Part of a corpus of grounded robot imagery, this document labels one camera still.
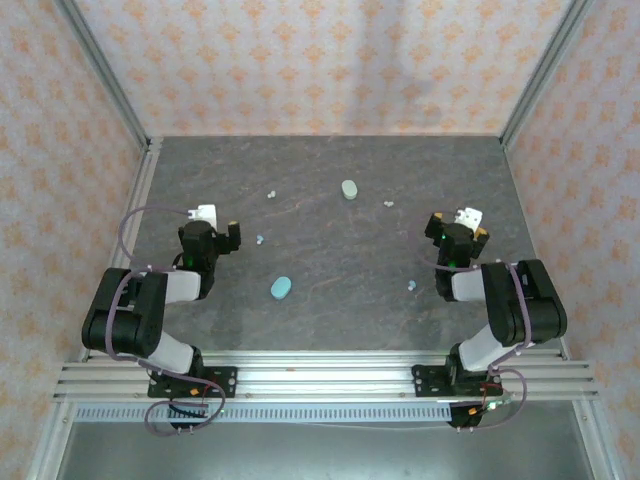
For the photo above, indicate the blue earbud charging case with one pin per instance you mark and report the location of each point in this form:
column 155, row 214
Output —
column 281, row 288

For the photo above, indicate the green earbud charging case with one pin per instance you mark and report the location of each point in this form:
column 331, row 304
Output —
column 349, row 190

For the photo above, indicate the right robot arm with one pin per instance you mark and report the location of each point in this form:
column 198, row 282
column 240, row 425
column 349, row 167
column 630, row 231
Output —
column 530, row 310

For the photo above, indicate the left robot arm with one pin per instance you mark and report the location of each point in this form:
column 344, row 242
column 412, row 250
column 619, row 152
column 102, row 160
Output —
column 130, row 320

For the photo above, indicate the grey metal sheet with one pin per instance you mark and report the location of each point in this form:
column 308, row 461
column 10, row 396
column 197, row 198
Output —
column 325, row 455

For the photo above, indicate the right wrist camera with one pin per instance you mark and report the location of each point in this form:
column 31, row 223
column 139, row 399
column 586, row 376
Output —
column 471, row 217

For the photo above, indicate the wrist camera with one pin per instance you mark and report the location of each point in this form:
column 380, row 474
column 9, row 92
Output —
column 206, row 212
column 471, row 217

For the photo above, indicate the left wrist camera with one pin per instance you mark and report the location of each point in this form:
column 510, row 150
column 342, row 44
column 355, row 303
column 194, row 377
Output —
column 206, row 212

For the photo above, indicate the aluminium side rail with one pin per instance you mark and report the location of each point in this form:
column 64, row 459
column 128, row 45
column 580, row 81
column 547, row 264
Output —
column 597, row 440
column 142, row 185

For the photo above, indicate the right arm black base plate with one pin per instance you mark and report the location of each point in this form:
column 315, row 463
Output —
column 425, row 380

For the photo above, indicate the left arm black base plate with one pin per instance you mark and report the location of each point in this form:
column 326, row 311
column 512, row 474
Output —
column 225, row 382

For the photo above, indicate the aluminium mounting rail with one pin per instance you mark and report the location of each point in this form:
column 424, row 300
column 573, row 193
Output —
column 325, row 375

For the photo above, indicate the aluminium frame post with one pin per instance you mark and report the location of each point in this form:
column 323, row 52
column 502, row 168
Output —
column 100, row 70
column 547, row 65

